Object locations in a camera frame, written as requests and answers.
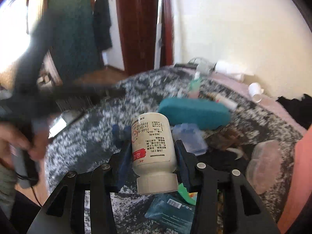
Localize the black phone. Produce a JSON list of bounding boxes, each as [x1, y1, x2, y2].
[[49, 110, 84, 139]]

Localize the green plastic wrapper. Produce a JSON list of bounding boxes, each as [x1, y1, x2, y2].
[[177, 183, 198, 206]]

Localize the clear glass jar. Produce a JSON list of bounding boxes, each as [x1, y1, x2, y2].
[[188, 57, 216, 75]]

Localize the black cable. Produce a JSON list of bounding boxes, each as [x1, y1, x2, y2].
[[29, 185, 44, 209]]

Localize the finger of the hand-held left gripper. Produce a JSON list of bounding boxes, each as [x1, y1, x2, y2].
[[13, 11, 62, 94], [46, 84, 125, 101]]

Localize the white cup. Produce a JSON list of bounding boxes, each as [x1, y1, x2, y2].
[[248, 82, 265, 102]]

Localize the clear plastic container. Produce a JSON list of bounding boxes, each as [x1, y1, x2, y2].
[[246, 140, 284, 195]]

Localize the brown wooden door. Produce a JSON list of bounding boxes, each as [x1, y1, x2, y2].
[[114, 0, 174, 76]]

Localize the dark green curtain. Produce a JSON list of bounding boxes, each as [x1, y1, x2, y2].
[[47, 0, 103, 78]]

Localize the brown hair claw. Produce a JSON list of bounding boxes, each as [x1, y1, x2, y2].
[[210, 129, 246, 161]]

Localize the green and pink bottle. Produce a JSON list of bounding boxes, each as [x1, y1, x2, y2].
[[188, 72, 203, 98]]

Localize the dark hanging coat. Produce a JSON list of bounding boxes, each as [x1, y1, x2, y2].
[[93, 0, 113, 54]]

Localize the white paper roll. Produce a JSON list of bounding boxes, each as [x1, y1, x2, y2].
[[214, 60, 246, 81]]

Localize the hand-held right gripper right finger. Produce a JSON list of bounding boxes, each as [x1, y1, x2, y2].
[[174, 139, 281, 234]]

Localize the white bottle with beige tip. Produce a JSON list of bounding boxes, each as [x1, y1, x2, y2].
[[212, 93, 238, 110]]

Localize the teal sponge block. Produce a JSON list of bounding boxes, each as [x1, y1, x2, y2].
[[158, 97, 231, 130]]

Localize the black cloth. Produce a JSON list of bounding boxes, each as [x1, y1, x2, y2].
[[275, 93, 312, 130]]

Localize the salmon pink cloth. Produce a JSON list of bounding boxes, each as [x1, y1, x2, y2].
[[278, 127, 312, 234]]

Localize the translucent blue plastic box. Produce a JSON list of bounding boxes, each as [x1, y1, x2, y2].
[[172, 123, 209, 156]]

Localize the pink bed sheet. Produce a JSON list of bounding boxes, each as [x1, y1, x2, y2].
[[175, 63, 308, 137]]

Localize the white medicine bottle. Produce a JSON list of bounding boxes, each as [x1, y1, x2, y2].
[[131, 112, 178, 195]]

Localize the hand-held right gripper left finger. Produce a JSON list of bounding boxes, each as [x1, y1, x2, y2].
[[27, 124, 133, 234]]

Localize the teal packet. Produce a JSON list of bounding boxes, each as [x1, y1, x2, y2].
[[145, 192, 196, 234]]

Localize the person's left hand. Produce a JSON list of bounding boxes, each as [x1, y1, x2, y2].
[[0, 121, 45, 162]]

